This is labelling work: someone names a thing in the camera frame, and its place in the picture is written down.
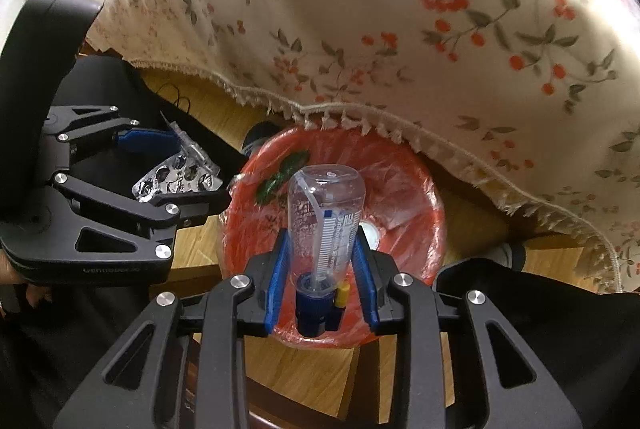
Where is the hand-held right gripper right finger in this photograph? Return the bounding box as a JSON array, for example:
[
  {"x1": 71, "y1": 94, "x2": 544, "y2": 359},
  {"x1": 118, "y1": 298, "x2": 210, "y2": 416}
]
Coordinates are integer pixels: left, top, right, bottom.
[{"x1": 351, "y1": 230, "x2": 583, "y2": 429}]

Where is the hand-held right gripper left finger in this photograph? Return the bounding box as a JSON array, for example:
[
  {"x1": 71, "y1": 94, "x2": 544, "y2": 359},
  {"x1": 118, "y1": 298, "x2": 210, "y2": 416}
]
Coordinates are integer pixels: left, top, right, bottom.
[{"x1": 52, "y1": 229, "x2": 294, "y2": 429}]

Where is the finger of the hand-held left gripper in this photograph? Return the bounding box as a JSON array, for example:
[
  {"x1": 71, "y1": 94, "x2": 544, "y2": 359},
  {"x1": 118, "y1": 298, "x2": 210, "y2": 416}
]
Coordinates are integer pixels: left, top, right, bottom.
[
  {"x1": 46, "y1": 104, "x2": 189, "y2": 171},
  {"x1": 0, "y1": 172, "x2": 234, "y2": 285}
]

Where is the silver blister pack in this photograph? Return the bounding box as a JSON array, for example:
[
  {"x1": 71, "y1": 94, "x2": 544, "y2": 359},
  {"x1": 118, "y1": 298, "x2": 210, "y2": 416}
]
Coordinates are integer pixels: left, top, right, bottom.
[{"x1": 131, "y1": 112, "x2": 224, "y2": 203}]

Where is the clear bottle with blue cap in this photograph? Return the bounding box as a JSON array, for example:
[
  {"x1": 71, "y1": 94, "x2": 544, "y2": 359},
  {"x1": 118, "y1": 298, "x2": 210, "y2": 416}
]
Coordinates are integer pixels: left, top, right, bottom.
[{"x1": 287, "y1": 164, "x2": 367, "y2": 338}]

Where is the person's left hand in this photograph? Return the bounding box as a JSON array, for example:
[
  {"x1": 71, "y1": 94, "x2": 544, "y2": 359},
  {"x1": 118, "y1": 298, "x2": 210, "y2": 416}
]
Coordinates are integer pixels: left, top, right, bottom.
[{"x1": 0, "y1": 251, "x2": 53, "y2": 310}]

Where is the white round lid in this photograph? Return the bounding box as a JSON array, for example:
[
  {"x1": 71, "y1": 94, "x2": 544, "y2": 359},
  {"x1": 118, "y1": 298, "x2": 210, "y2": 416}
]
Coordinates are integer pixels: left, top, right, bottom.
[{"x1": 360, "y1": 219, "x2": 384, "y2": 246}]

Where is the green wrapper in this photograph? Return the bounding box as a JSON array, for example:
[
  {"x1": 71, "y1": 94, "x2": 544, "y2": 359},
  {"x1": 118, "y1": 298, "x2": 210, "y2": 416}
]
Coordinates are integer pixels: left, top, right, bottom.
[{"x1": 256, "y1": 151, "x2": 312, "y2": 203}]

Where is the person's left shoe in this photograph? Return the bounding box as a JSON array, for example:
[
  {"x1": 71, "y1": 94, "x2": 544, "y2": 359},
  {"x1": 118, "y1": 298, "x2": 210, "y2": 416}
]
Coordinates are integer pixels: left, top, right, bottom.
[{"x1": 242, "y1": 122, "x2": 282, "y2": 156}]

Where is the person's shoe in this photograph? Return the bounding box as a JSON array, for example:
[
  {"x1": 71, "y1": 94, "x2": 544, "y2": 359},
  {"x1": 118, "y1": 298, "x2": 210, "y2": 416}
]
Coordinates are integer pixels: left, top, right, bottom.
[
  {"x1": 486, "y1": 241, "x2": 527, "y2": 271},
  {"x1": 242, "y1": 122, "x2": 282, "y2": 156}
]

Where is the person's right shoe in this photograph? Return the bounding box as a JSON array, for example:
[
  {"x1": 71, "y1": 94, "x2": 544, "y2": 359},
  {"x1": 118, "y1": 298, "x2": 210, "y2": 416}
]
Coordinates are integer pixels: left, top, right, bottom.
[{"x1": 486, "y1": 241, "x2": 527, "y2": 271}]

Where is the black floor cable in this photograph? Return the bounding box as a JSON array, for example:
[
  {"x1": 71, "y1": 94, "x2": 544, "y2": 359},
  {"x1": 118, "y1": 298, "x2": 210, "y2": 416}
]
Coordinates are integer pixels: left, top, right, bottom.
[{"x1": 151, "y1": 80, "x2": 194, "y2": 113}]

